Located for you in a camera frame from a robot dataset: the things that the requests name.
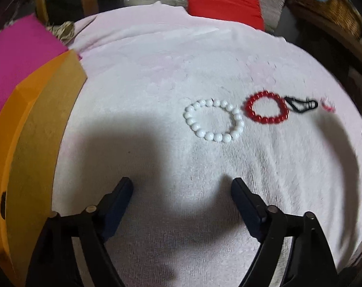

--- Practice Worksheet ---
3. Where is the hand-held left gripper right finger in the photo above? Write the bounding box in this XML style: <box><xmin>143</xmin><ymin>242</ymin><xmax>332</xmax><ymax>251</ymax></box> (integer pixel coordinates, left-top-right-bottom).
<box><xmin>230</xmin><ymin>177</ymin><xmax>340</xmax><ymax>287</ymax></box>

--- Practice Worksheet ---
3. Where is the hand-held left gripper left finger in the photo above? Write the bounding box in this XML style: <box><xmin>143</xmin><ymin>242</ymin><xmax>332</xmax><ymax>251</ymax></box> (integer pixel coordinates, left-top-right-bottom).
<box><xmin>26</xmin><ymin>177</ymin><xmax>134</xmax><ymax>287</ymax></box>

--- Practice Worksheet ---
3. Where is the red bead bracelet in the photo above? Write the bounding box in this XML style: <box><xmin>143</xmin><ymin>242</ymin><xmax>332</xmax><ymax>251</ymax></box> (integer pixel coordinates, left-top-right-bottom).
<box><xmin>243</xmin><ymin>90</ymin><xmax>290</xmax><ymax>125</ymax></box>

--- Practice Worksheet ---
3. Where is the orange cardboard tray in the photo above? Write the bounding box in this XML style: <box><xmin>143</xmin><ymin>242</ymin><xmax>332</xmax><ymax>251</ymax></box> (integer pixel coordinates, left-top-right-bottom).
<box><xmin>0</xmin><ymin>49</ymin><xmax>88</xmax><ymax>287</ymax></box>

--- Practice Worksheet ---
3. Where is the black hair tie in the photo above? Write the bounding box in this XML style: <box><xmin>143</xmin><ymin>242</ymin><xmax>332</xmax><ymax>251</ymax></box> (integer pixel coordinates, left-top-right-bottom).
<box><xmin>284</xmin><ymin>96</ymin><xmax>319</xmax><ymax>116</ymax></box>

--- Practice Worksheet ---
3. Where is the pink and white bead bracelet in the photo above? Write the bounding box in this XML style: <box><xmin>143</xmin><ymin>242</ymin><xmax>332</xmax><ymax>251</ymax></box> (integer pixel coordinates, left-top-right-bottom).
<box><xmin>320</xmin><ymin>96</ymin><xmax>337</xmax><ymax>113</ymax></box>

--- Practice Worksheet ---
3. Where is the magenta pillow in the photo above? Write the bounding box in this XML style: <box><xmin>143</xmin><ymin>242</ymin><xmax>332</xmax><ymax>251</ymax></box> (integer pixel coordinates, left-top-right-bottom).
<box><xmin>0</xmin><ymin>15</ymin><xmax>81</xmax><ymax>129</ymax></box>

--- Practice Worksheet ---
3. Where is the patterned crumpled cloth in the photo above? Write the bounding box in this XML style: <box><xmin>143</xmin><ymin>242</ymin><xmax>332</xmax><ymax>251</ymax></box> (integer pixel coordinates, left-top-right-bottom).
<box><xmin>48</xmin><ymin>21</ymin><xmax>77</xmax><ymax>41</ymax></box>

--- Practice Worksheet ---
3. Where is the red cushion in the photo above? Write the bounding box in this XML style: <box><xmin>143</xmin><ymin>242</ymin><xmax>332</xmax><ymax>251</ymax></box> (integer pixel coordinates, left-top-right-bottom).
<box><xmin>185</xmin><ymin>0</ymin><xmax>266</xmax><ymax>31</ymax></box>

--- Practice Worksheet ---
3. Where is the wicker chair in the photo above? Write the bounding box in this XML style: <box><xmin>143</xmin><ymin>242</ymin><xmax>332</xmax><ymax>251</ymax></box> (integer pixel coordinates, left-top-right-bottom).
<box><xmin>288</xmin><ymin>0</ymin><xmax>362</xmax><ymax>75</ymax></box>

